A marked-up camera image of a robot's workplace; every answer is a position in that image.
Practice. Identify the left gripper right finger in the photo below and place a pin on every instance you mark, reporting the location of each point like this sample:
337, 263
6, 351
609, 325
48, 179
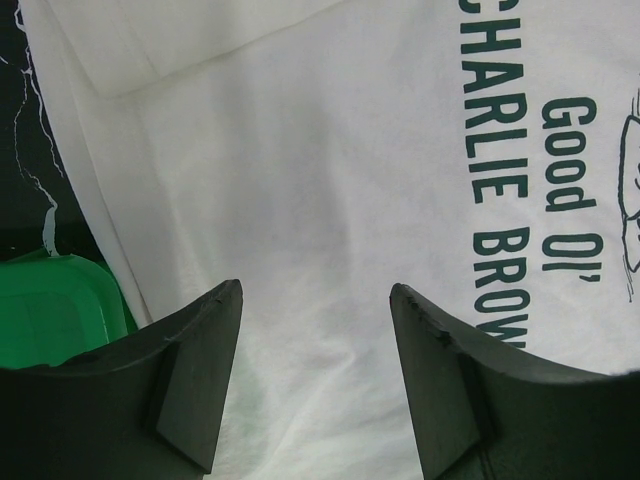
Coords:
482, 409

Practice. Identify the white and green t-shirt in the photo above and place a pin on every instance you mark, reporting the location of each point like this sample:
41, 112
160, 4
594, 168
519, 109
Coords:
485, 153

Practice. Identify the green plastic tray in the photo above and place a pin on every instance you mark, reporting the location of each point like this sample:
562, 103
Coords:
56, 307

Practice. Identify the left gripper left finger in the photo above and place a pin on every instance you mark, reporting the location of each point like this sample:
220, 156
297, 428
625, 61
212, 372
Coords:
147, 406

